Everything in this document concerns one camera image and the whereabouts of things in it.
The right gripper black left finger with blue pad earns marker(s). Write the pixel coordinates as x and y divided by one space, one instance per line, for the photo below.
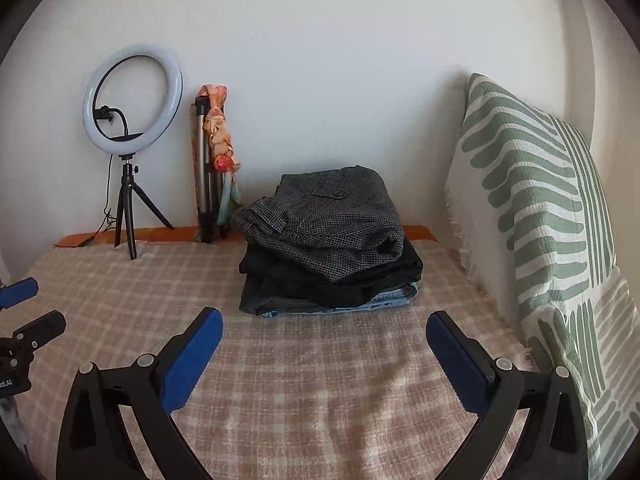
94 442

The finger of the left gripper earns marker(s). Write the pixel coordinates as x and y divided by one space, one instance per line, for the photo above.
38 333
13 294

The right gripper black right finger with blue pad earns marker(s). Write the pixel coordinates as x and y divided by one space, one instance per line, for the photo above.
552 444

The grey houndstooth pants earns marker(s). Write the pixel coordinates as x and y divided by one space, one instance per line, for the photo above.
335 222

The black mini tripod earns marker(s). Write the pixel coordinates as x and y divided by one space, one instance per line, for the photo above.
124 223

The pink plaid bed cover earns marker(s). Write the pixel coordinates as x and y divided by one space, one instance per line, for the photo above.
342 396

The folded blue jeans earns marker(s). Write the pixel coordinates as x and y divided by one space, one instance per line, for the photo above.
399 296

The folded silver tripod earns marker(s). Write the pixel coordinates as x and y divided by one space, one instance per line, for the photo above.
208 182

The black and yellow garment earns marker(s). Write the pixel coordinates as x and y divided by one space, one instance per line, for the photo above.
269 274

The green striped white pillow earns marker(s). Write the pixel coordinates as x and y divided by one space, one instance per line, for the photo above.
527 202

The orange floral scarf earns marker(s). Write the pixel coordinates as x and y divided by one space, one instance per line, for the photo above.
220 142

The white ring light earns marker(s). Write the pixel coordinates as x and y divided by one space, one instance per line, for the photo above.
132 98

